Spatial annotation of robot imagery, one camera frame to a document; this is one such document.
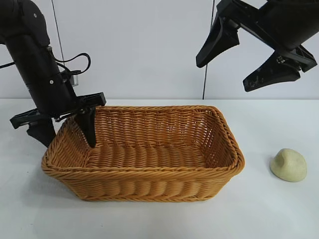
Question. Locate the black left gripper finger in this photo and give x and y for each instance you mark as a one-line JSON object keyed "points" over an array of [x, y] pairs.
{"points": [[42, 133], [88, 129]]}

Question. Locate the woven tan wicker basket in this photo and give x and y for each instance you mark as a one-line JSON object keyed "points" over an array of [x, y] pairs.
{"points": [[149, 159]]}

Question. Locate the pale yellow egg yolk pastry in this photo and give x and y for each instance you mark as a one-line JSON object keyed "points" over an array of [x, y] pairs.
{"points": [[291, 166]]}

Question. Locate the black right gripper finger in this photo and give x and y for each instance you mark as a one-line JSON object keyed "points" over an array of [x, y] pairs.
{"points": [[219, 42], [271, 74]]}

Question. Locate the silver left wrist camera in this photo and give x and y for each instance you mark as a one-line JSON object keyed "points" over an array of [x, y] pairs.
{"points": [[74, 80]]}

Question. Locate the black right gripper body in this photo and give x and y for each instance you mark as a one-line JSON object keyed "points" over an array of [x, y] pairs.
{"points": [[281, 22]]}

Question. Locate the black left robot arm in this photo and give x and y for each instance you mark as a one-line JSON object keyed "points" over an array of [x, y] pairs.
{"points": [[25, 30]]}

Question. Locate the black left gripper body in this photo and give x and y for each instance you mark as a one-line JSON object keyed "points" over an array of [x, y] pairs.
{"points": [[52, 102]]}

